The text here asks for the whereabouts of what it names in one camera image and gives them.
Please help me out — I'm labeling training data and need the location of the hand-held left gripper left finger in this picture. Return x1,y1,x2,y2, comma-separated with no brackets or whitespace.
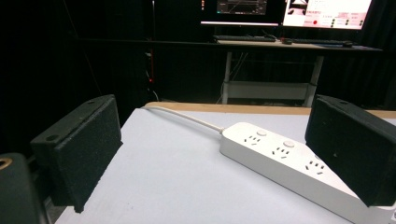
30,94,123,214

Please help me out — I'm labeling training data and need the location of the dark computer monitor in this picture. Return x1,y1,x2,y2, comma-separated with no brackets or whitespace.
200,0,286,28

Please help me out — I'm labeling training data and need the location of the bright computer monitor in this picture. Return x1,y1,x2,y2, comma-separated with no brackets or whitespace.
282,0,374,31

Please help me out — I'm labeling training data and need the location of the desk with white legs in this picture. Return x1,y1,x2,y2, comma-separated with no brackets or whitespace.
214,39,384,108

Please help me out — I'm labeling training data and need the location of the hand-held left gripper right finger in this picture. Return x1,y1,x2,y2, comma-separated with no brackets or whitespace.
304,94,396,208

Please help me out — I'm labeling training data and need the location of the metal stand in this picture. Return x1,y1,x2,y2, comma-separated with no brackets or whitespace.
145,0,161,102

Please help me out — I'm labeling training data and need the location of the white power strip cable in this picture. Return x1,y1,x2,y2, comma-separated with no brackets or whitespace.
142,105,226,134

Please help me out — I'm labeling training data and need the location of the black keyboard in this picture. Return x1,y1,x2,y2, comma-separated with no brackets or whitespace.
212,34,277,44
280,37,347,46

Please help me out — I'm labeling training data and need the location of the white power strip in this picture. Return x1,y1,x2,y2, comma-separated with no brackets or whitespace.
219,121,396,224

